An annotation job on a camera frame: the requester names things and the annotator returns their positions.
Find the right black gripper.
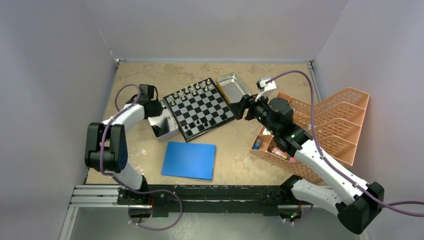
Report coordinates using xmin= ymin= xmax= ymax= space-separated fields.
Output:
xmin=230 ymin=90 xmax=280 ymax=136

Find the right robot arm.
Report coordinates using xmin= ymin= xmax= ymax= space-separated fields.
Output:
xmin=230 ymin=95 xmax=385 ymax=235

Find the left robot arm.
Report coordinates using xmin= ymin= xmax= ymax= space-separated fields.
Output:
xmin=84 ymin=84 xmax=163 ymax=205

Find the pile of black chess pieces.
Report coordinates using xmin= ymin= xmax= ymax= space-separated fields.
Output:
xmin=152 ymin=119 xmax=170 ymax=138

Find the white chess piece row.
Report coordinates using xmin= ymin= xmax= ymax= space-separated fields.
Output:
xmin=164 ymin=78 xmax=218 ymax=106

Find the gold rectangular metal tin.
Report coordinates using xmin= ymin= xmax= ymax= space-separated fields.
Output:
xmin=216 ymin=72 xmax=251 ymax=104

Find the black and silver chessboard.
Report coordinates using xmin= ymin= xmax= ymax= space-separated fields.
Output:
xmin=165 ymin=84 xmax=236 ymax=142

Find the blue capped small bottle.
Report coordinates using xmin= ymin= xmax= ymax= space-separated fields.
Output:
xmin=252 ymin=138 xmax=263 ymax=150

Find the blue folder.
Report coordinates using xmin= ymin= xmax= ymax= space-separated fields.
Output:
xmin=161 ymin=141 xmax=216 ymax=181

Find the orange plastic tiered organizer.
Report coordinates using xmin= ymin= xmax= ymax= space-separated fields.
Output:
xmin=250 ymin=87 xmax=370 ymax=184

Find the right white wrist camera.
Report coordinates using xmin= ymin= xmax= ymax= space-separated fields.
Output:
xmin=255 ymin=76 xmax=277 ymax=102

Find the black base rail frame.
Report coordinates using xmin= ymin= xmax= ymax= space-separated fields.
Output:
xmin=69 ymin=183 xmax=335 ymax=220

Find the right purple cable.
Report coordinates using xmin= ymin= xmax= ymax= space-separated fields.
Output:
xmin=266 ymin=69 xmax=424 ymax=226

